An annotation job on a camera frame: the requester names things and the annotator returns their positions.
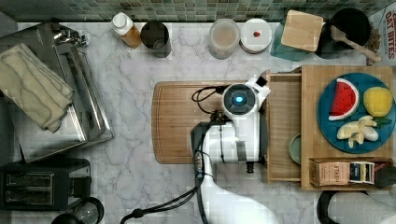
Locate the yellow toy lemon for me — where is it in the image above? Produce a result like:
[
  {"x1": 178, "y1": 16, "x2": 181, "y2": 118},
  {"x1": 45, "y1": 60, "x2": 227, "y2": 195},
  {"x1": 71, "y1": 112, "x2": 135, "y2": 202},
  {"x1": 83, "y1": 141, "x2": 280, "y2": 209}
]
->
[{"x1": 363, "y1": 87, "x2": 393, "y2": 117}]

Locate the light green bowl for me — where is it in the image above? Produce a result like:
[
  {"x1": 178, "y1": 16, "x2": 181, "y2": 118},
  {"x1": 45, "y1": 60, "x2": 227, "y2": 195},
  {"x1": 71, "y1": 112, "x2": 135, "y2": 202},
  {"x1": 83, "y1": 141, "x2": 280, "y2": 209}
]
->
[{"x1": 288, "y1": 134, "x2": 301, "y2": 164}]

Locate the toy peeled banana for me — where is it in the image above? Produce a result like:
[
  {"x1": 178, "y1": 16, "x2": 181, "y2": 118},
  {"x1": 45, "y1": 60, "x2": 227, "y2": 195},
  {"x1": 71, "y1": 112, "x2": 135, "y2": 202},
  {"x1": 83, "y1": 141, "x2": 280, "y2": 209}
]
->
[{"x1": 336, "y1": 116, "x2": 379, "y2": 148}]

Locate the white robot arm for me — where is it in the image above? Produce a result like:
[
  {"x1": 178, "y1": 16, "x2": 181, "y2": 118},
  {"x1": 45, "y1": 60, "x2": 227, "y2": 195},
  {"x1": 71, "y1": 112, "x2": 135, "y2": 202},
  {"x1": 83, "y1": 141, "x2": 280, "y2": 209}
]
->
[{"x1": 191, "y1": 76, "x2": 278, "y2": 224}]

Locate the oat bites cereal box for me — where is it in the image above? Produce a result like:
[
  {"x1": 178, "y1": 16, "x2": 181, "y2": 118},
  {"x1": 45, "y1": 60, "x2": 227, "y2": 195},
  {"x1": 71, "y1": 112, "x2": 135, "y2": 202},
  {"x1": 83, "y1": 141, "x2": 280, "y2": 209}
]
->
[{"x1": 366, "y1": 3, "x2": 396, "y2": 67}]

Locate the teal canister with wooden lid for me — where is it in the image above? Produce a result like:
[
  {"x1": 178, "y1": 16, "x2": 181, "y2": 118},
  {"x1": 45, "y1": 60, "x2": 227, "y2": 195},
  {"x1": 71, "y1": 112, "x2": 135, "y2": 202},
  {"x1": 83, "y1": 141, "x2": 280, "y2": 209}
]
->
[{"x1": 270, "y1": 9, "x2": 324, "y2": 62}]

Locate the dark grey cup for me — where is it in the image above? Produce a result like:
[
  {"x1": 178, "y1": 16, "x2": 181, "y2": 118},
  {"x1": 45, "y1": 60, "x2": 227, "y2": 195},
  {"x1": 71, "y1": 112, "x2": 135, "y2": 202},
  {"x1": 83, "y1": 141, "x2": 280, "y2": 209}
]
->
[{"x1": 140, "y1": 21, "x2": 171, "y2": 58}]

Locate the tea bag box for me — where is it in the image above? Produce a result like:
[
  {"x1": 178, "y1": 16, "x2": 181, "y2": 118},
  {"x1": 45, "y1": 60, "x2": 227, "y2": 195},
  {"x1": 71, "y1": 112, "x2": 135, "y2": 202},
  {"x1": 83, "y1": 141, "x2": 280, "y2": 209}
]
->
[{"x1": 309, "y1": 158, "x2": 395, "y2": 189}]

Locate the stainless toaster oven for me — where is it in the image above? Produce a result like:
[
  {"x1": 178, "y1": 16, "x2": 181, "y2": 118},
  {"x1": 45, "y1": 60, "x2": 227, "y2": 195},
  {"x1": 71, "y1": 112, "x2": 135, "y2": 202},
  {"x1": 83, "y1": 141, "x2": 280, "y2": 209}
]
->
[{"x1": 1, "y1": 22, "x2": 113, "y2": 163}]

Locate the paper towel roll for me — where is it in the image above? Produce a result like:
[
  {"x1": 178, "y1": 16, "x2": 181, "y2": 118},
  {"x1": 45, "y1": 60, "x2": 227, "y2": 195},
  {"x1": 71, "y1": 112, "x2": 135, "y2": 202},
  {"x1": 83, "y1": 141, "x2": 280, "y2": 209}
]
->
[{"x1": 328, "y1": 192, "x2": 396, "y2": 224}]

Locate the wooden drawer cabinet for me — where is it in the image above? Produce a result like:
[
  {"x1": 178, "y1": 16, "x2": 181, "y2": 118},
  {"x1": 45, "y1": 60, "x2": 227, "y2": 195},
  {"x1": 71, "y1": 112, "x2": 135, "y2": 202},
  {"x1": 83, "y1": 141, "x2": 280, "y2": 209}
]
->
[{"x1": 301, "y1": 65, "x2": 393, "y2": 191}]

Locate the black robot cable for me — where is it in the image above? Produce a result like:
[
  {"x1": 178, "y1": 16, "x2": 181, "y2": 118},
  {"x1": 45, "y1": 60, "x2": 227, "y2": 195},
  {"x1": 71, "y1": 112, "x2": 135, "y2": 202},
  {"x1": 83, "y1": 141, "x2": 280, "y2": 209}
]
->
[{"x1": 120, "y1": 85, "x2": 230, "y2": 224}]

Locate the black toaster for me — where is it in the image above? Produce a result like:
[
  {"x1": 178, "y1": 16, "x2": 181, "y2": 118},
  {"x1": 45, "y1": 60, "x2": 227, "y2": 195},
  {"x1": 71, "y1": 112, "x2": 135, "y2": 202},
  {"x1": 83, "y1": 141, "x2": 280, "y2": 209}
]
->
[{"x1": 1, "y1": 157, "x2": 92, "y2": 211}]

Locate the dark blue plate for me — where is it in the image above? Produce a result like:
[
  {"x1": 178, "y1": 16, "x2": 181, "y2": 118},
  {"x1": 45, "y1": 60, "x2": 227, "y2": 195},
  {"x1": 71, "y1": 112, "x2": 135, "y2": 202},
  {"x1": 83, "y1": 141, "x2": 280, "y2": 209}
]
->
[{"x1": 316, "y1": 73, "x2": 395, "y2": 154}]

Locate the black paper towel holder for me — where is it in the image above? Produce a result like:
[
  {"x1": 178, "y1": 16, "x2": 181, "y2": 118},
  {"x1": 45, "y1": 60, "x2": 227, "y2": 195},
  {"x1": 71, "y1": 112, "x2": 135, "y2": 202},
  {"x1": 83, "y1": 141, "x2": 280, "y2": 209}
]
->
[{"x1": 317, "y1": 190, "x2": 369, "y2": 224}]

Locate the white lidded sugar bowl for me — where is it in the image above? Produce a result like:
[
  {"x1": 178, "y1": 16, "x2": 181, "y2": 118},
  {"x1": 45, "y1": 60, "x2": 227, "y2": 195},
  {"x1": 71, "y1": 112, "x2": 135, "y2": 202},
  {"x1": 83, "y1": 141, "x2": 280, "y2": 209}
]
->
[{"x1": 240, "y1": 19, "x2": 272, "y2": 54}]

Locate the wooden cutting board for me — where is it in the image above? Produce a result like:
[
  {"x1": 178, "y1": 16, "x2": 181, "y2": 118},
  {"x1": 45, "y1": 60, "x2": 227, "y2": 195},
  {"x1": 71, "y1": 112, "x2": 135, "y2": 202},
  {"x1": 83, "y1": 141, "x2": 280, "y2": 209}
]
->
[{"x1": 151, "y1": 80, "x2": 235, "y2": 164}]

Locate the toy watermelon slice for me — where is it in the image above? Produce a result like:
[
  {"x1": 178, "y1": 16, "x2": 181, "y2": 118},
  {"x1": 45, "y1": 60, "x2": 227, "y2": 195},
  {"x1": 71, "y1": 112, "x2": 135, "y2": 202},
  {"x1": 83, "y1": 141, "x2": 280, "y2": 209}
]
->
[{"x1": 329, "y1": 78, "x2": 360, "y2": 121}]

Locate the wooden drawer with black handle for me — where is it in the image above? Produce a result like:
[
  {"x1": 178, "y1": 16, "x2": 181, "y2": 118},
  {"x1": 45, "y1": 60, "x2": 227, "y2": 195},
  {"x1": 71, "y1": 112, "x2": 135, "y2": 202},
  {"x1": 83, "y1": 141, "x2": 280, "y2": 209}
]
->
[{"x1": 263, "y1": 71, "x2": 302, "y2": 183}]

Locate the white-capped bottle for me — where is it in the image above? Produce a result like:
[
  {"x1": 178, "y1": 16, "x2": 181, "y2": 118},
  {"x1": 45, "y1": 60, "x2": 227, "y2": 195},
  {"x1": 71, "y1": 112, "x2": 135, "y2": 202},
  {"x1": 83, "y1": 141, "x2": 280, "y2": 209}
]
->
[{"x1": 110, "y1": 12, "x2": 142, "y2": 49}]

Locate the beige folded towel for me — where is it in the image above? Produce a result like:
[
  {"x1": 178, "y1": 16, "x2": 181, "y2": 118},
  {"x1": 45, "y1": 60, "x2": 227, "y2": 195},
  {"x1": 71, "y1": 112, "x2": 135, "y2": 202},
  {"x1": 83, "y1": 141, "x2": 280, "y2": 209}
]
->
[{"x1": 1, "y1": 44, "x2": 74, "y2": 133}]

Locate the black coffee grinder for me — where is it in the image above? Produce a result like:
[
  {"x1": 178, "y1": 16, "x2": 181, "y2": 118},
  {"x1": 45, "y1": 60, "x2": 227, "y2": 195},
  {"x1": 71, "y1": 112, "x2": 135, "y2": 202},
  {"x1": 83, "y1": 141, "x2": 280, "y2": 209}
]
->
[{"x1": 51, "y1": 197, "x2": 105, "y2": 224}]

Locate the black utensil holder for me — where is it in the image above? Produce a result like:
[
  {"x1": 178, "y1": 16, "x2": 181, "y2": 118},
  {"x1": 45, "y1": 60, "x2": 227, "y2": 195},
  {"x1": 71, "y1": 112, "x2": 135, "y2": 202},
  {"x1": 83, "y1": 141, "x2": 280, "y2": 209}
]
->
[{"x1": 315, "y1": 7, "x2": 372, "y2": 60}]

